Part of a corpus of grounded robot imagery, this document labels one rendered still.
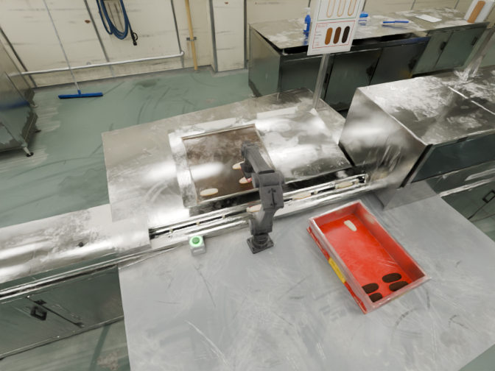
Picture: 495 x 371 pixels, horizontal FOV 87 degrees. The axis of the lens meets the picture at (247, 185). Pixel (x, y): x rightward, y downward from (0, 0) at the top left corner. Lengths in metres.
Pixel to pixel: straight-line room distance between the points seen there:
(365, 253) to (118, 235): 1.21
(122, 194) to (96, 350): 1.08
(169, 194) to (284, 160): 0.73
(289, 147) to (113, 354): 1.78
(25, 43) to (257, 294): 4.53
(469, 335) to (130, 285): 1.45
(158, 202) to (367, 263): 1.16
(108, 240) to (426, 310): 1.46
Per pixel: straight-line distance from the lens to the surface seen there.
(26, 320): 1.93
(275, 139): 1.75
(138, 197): 1.66
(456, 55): 5.63
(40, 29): 4.88
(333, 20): 2.06
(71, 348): 2.35
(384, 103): 1.57
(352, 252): 1.44
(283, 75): 3.03
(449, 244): 1.72
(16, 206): 3.35
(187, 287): 1.30
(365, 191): 1.67
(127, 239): 1.38
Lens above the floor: 2.01
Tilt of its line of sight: 48 degrees down
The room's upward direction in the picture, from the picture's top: 1 degrees clockwise
